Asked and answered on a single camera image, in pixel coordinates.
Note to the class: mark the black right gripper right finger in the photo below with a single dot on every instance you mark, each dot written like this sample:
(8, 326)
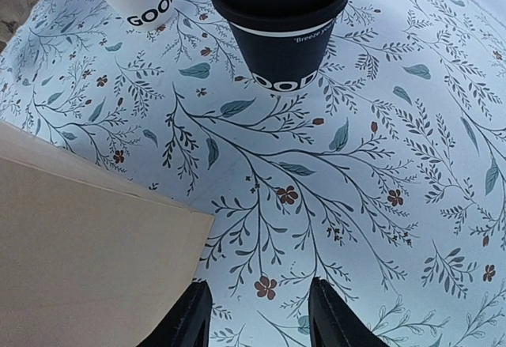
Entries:
(332, 321)

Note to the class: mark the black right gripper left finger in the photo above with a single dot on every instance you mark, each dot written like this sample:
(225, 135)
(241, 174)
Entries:
(187, 324)

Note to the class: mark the brown paper bag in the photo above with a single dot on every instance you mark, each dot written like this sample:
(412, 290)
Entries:
(87, 258)

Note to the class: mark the black and white coffee cup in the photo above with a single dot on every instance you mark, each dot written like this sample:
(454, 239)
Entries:
(287, 61)

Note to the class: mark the brown cardboard cup carrier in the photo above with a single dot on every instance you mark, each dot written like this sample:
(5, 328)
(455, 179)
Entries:
(14, 13)

